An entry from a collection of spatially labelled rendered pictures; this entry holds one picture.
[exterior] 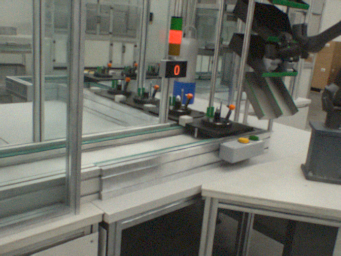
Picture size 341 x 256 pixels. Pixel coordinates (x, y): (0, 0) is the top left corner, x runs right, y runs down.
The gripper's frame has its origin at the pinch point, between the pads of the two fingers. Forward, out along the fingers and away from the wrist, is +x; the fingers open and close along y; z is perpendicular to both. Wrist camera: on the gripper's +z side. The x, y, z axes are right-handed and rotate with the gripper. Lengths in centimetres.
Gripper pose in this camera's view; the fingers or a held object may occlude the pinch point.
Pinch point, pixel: (274, 55)
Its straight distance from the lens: 184.0
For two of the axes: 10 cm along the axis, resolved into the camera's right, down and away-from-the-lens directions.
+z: 0.0, -10.0, 0.2
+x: -4.7, 0.2, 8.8
